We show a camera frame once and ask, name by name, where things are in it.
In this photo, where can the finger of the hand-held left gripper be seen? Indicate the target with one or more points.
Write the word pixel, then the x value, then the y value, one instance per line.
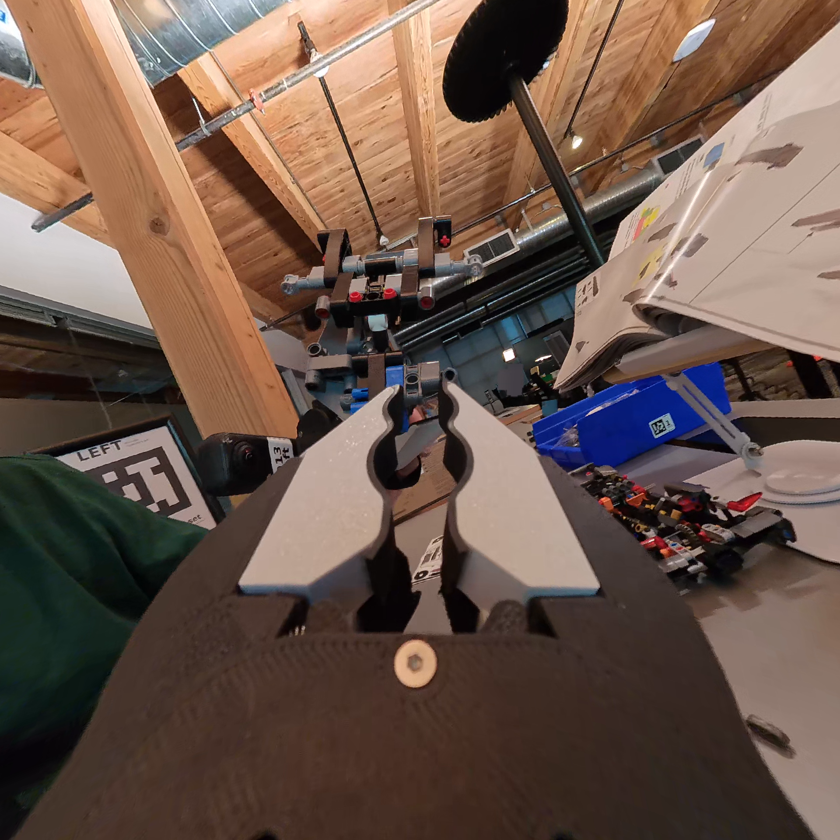
pixel 420 441

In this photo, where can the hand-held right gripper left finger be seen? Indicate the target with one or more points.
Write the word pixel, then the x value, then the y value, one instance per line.
pixel 315 525

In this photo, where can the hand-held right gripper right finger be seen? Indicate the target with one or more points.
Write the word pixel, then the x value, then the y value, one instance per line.
pixel 518 531

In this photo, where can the black grey lego assembly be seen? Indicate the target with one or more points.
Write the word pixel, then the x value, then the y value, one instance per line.
pixel 377 266

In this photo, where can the large lego car chassis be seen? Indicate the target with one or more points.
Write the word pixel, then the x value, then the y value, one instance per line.
pixel 682 518

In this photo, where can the lego instruction booklet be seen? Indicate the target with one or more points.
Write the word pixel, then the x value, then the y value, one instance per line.
pixel 754 229

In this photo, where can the blue plastic bin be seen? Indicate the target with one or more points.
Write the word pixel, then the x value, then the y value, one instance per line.
pixel 604 441

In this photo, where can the person's green shirt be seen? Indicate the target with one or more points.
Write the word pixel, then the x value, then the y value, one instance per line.
pixel 65 590

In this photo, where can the clear plastic bags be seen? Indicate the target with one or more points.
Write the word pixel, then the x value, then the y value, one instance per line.
pixel 604 410

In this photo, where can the white ceiling vent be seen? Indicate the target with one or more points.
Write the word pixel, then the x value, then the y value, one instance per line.
pixel 492 248
pixel 681 156

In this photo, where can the metal sprinkler pipe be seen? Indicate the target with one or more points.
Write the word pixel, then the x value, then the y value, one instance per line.
pixel 282 84

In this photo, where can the black ribbed disc on pole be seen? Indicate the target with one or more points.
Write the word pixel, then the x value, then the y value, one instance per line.
pixel 502 59

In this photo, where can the white ceiling disc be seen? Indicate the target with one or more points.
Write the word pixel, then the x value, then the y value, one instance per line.
pixel 694 39

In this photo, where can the wooden post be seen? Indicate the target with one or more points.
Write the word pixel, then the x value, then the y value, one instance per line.
pixel 164 229

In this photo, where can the silver air duct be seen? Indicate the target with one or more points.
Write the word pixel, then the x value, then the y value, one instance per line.
pixel 590 203
pixel 197 33

